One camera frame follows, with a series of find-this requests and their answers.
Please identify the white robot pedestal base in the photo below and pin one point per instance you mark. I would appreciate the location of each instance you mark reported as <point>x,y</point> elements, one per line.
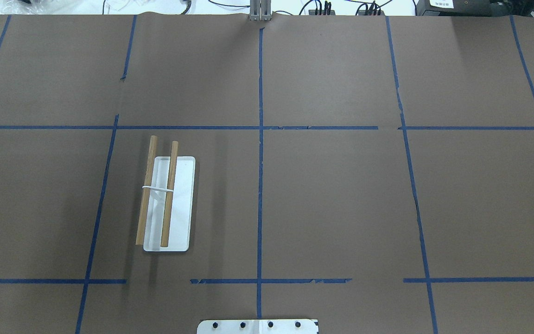
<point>259,326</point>

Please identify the white wooden towel rack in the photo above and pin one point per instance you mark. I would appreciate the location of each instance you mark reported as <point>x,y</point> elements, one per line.
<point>166,206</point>

